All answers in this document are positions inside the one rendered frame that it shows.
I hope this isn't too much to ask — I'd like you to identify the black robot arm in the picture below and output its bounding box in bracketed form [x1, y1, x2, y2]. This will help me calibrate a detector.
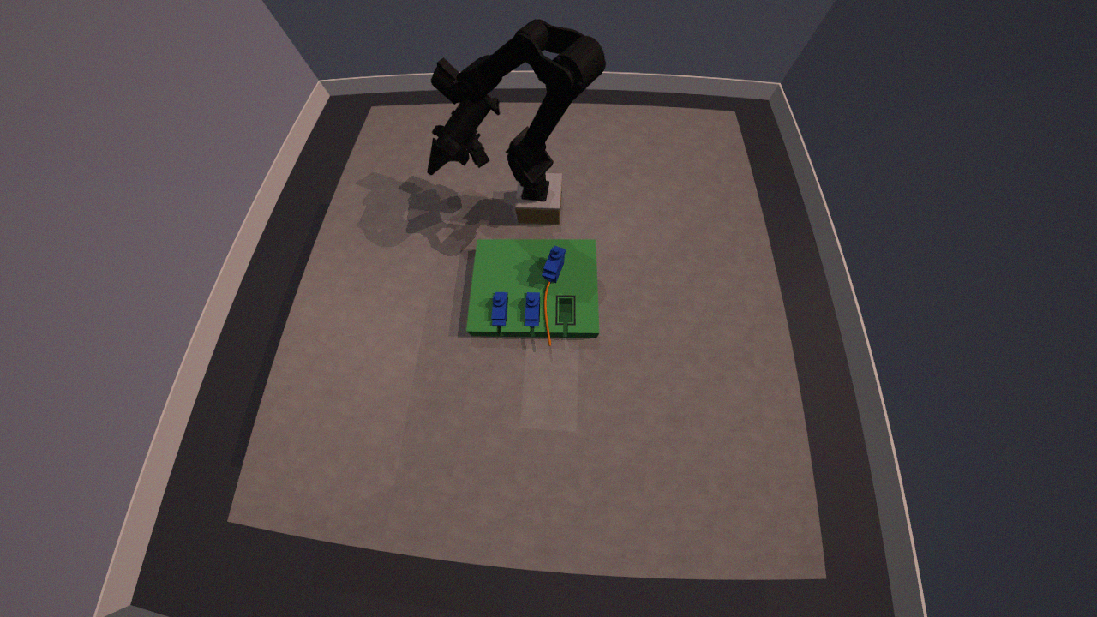
[431, 19, 606, 202]

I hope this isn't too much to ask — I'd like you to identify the blue micro servo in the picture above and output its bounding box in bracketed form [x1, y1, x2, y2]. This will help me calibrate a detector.
[542, 246, 566, 346]

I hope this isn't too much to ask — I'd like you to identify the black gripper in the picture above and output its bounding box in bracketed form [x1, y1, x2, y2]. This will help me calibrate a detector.
[427, 106, 478, 175]

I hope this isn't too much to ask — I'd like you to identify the green flat panel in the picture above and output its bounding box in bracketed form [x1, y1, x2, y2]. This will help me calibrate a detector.
[466, 239, 600, 338]

